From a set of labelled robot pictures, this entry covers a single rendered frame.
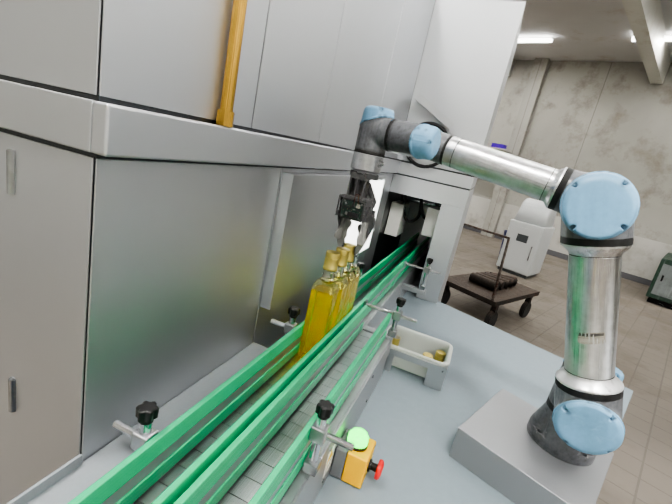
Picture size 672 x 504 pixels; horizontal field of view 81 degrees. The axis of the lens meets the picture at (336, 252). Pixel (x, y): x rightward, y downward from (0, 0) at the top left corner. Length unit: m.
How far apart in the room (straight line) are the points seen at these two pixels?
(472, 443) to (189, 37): 0.97
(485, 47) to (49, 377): 1.91
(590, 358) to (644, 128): 9.63
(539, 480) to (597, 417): 0.21
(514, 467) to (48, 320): 0.92
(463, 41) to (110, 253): 1.77
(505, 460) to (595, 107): 9.93
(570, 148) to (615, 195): 9.76
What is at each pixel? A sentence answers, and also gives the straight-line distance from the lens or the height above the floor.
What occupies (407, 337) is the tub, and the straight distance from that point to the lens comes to 1.45.
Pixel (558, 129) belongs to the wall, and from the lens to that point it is 10.72.
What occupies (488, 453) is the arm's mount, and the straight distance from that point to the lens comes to 1.05.
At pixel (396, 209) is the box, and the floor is 1.15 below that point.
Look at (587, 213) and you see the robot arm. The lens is 0.82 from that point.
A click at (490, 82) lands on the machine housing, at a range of 2.01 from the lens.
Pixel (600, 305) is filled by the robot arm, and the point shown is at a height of 1.22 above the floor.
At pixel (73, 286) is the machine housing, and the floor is 1.15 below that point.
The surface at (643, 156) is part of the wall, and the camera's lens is 10.34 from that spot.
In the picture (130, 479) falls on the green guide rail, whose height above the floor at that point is 0.93.
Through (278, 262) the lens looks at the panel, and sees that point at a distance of 0.96.
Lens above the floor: 1.40
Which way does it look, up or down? 15 degrees down
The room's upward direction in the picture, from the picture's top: 12 degrees clockwise
